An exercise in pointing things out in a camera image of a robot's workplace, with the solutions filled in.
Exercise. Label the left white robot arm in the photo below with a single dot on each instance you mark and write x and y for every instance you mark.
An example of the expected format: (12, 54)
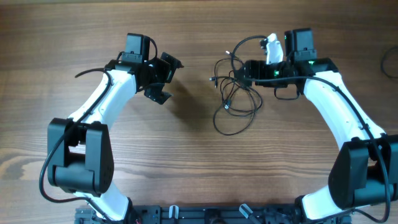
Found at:
(80, 162)

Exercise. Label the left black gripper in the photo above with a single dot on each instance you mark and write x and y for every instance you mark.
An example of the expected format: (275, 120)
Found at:
(168, 70)

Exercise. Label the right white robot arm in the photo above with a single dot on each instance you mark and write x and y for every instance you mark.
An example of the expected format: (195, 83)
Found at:
(365, 170)

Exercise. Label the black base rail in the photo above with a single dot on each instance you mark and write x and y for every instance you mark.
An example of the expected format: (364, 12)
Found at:
(270, 214)

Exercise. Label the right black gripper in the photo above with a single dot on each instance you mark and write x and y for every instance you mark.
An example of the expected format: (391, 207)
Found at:
(250, 65)

